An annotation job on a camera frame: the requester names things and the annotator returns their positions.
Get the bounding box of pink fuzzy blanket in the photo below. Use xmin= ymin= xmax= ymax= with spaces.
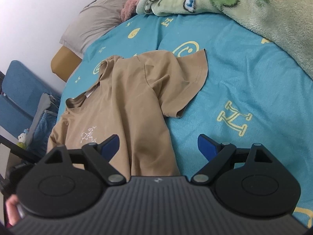
xmin=121 ymin=0 xmax=139 ymax=22

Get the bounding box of grey cloth on chair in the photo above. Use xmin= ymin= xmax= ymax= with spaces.
xmin=26 ymin=93 xmax=56 ymax=146

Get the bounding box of green plush toy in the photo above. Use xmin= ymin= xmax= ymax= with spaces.
xmin=17 ymin=129 xmax=29 ymax=150

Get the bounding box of mustard yellow headboard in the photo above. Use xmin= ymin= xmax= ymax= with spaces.
xmin=50 ymin=46 xmax=82 ymax=82

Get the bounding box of person's left hand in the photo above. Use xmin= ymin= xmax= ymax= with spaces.
xmin=5 ymin=194 xmax=21 ymax=226

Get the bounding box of tan t-shirt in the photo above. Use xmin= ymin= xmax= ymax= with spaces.
xmin=47 ymin=50 xmax=208 ymax=178

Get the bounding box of blue covered chair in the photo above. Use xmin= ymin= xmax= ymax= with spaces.
xmin=1 ymin=60 xmax=60 ymax=157

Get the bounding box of green cartoon fleece blanket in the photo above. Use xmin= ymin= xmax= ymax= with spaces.
xmin=136 ymin=0 xmax=312 ymax=76

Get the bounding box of blue patterned bed sheet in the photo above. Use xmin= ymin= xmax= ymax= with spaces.
xmin=62 ymin=13 xmax=312 ymax=227

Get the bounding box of grey pillow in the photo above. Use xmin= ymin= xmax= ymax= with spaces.
xmin=59 ymin=0 xmax=127 ymax=58

